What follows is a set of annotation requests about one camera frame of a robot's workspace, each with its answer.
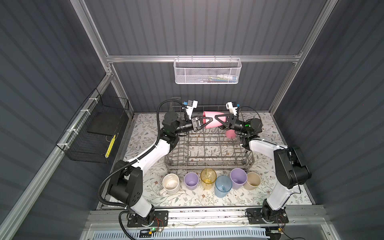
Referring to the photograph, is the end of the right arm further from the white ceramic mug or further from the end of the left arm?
the white ceramic mug

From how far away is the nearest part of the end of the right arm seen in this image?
0.69m

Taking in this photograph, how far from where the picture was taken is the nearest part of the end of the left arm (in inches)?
25.7
